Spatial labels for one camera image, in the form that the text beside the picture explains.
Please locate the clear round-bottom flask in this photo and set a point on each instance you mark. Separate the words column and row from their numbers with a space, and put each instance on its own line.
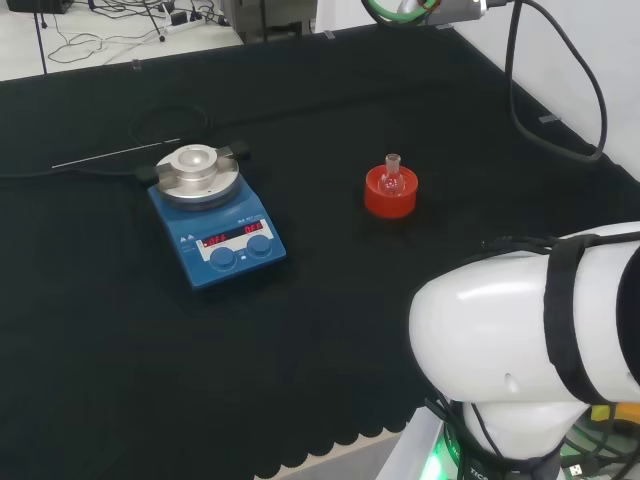
column 392, row 182

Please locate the blue heater with steel plate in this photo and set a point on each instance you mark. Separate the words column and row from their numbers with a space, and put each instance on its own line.
column 220, row 220

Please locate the black bench cloth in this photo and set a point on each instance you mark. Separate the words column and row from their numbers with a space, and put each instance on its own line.
column 300, row 350

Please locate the thin steel probe rod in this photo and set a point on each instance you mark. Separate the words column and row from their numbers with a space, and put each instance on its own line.
column 115, row 153

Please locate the white power strip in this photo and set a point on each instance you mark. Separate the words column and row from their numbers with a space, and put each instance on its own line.
column 182, row 22

